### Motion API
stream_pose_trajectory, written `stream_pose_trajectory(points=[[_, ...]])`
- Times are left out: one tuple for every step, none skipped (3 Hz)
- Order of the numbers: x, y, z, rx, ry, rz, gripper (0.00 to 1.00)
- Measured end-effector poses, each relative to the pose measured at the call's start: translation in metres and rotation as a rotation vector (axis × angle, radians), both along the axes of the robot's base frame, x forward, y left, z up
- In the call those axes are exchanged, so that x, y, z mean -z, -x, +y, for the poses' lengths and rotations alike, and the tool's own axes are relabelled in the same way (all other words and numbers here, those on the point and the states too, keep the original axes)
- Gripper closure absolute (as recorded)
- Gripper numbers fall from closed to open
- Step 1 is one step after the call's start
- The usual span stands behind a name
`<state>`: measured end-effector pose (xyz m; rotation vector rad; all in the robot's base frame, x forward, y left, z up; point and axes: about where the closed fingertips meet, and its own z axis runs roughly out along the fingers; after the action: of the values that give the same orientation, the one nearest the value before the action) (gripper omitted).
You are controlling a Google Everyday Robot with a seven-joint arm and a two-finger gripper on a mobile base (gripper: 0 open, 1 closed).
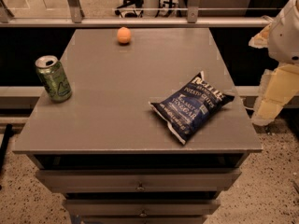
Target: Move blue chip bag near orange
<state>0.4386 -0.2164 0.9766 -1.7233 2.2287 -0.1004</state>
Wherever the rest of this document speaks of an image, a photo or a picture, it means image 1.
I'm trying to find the orange fruit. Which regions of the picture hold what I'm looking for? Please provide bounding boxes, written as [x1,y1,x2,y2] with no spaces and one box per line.
[117,27,131,44]

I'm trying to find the blue potato chip bag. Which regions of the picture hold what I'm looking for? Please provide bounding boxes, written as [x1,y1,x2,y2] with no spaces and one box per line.
[149,71,235,145]

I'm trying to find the metal railing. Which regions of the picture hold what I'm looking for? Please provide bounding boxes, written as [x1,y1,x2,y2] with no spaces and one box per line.
[0,0,274,28]

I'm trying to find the grey drawer cabinet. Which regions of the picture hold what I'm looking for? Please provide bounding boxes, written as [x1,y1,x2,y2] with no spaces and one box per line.
[14,28,262,224]

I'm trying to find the black object at left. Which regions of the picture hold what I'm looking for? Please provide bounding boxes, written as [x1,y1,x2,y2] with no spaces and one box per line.
[0,124,14,172]

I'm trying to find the upper grey drawer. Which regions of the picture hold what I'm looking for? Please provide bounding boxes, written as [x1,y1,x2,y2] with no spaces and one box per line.
[36,169,241,193]

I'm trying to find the grey drawer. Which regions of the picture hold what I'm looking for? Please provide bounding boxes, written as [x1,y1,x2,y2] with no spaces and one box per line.
[64,200,220,217]
[36,169,241,193]

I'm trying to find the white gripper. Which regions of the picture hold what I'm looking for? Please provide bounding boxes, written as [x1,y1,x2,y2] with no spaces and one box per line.
[249,0,299,126]

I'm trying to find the black office chair base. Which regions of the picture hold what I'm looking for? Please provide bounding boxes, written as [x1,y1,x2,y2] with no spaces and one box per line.
[114,0,178,19]

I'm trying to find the green soda can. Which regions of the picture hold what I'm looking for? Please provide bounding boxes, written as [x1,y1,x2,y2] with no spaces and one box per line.
[35,55,72,102]

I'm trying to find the lower grey drawer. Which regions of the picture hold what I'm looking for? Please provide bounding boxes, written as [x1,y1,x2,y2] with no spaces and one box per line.
[64,200,220,217]

